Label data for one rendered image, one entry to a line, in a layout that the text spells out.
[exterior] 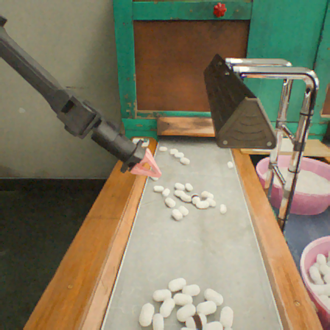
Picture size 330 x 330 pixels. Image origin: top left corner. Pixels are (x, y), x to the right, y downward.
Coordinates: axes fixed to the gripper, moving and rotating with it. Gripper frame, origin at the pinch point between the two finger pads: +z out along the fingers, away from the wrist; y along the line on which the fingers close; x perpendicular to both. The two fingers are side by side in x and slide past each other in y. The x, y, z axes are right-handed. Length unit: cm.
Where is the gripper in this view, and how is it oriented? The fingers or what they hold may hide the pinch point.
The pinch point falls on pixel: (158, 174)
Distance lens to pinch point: 76.0
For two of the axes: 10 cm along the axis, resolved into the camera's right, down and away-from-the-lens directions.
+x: -6.3, 6.7, 3.9
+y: 0.8, -4.5, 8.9
